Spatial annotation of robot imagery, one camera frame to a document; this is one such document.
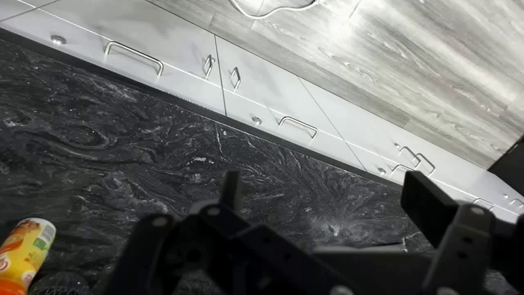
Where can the white lower drawer front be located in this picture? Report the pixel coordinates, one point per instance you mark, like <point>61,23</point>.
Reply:
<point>338,149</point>
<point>186,87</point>

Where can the black furniture panel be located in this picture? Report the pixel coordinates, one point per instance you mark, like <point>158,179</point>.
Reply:
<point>510,166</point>

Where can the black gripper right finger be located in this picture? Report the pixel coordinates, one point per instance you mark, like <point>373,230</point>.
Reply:
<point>432,207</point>

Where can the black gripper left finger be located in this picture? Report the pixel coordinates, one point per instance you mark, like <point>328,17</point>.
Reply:
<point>181,251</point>

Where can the round silver cabinet lock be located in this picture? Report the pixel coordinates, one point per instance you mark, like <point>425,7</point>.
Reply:
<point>58,40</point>
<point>256,120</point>

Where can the white lower cabinet door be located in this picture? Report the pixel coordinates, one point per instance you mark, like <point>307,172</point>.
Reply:
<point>268,82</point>
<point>137,26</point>

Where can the orange yellow juice bottle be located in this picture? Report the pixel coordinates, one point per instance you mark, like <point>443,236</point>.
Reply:
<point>22,254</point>

